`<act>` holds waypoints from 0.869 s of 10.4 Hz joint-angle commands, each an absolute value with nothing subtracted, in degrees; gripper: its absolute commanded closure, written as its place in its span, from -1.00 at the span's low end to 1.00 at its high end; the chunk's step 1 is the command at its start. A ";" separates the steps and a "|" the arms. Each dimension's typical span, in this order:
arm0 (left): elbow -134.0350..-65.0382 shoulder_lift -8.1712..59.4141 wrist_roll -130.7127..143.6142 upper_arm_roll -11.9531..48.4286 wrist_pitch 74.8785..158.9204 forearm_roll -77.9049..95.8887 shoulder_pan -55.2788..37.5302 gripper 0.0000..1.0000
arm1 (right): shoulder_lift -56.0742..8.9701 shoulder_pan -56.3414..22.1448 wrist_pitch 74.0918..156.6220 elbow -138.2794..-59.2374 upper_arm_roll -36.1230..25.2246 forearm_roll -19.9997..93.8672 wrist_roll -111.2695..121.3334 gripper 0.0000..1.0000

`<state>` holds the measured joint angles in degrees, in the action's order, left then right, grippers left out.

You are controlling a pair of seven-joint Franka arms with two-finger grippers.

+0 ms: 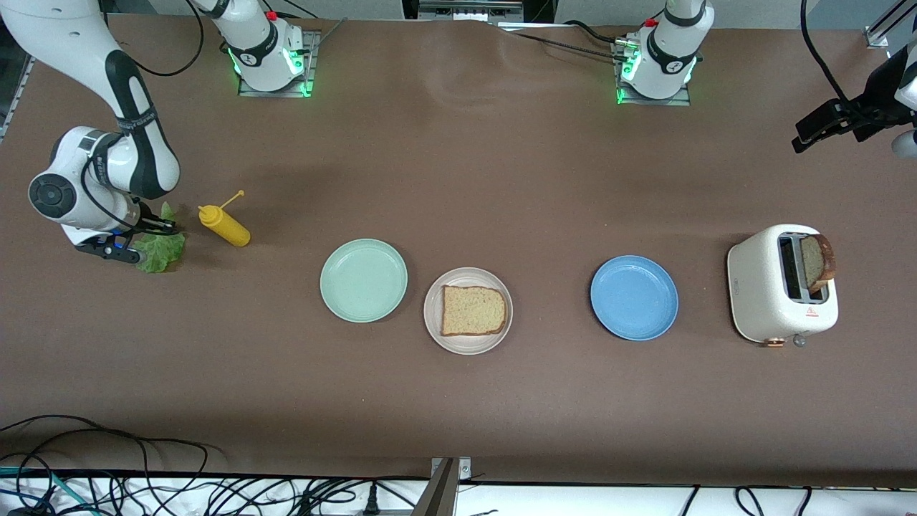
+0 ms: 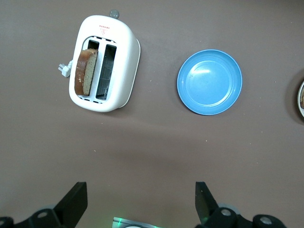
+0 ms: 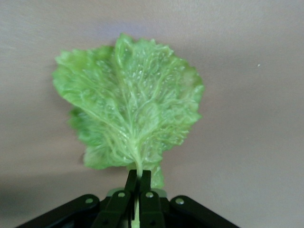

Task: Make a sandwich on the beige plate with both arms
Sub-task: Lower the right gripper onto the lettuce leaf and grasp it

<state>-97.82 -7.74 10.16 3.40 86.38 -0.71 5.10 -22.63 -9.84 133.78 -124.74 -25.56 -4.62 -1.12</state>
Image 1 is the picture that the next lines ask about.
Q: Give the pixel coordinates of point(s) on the blue plate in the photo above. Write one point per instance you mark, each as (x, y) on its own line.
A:
(634, 298)

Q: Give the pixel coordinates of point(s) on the white two-slot toaster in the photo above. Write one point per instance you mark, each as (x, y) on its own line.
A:
(752, 287)

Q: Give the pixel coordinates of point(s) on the beige plate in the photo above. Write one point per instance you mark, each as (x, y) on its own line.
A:
(469, 346)

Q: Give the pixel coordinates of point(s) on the mint green plate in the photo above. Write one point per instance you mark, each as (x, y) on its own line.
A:
(363, 281)

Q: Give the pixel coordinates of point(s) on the grey metal fixture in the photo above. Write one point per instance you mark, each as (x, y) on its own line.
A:
(469, 10)

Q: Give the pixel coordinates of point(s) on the black power plug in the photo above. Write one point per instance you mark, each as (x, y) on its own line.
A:
(370, 502)

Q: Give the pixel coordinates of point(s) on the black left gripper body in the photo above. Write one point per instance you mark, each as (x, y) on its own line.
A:
(867, 111)

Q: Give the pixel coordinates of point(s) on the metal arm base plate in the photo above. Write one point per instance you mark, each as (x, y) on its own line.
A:
(312, 64)
(680, 101)

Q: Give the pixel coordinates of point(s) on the aluminium frame profile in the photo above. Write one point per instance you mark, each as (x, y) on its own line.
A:
(880, 32)

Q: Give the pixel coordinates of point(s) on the green lettuce leaf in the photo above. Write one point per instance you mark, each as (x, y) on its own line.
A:
(161, 254)

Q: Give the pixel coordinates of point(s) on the aluminium table edge rail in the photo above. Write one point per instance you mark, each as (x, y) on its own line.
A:
(16, 97)

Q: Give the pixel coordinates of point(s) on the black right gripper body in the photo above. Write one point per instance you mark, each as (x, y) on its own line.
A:
(145, 223)

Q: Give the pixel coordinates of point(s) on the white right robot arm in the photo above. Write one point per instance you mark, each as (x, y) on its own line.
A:
(71, 36)

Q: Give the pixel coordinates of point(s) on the brown bread slice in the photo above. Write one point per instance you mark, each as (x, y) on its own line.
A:
(473, 312)
(817, 261)

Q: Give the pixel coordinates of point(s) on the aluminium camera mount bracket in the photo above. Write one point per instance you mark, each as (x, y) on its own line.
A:
(440, 494)

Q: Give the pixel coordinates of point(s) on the yellow mustard squeeze bottle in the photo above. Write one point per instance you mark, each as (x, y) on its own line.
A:
(229, 231)

